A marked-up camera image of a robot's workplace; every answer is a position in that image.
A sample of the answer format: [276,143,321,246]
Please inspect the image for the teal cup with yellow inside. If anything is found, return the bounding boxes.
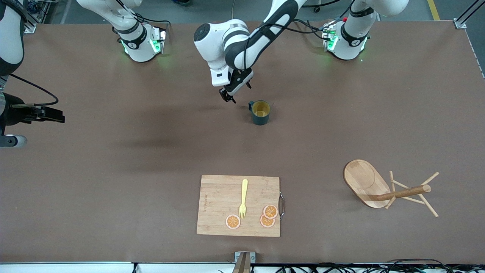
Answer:
[248,100,272,126]

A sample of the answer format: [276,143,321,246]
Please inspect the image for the wooden mug tree rack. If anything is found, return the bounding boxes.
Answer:
[344,159,440,218]

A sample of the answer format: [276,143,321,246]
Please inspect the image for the yellow plastic fork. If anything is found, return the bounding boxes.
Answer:
[239,179,249,219]

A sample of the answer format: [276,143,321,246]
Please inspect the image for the bamboo cutting board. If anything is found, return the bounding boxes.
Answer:
[197,175,281,237]

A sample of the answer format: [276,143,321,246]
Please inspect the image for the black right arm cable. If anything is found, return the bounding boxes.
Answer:
[8,73,59,107]

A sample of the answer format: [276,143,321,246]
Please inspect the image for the aluminium frame profile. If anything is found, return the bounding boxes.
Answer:
[23,0,50,34]
[454,0,485,29]

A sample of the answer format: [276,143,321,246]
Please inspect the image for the black base cable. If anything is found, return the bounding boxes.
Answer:
[291,19,327,40]

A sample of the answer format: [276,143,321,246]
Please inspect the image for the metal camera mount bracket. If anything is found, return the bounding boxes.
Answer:
[234,251,256,273]

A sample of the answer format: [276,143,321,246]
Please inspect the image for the black cable bundle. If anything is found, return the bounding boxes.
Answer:
[273,259,485,273]

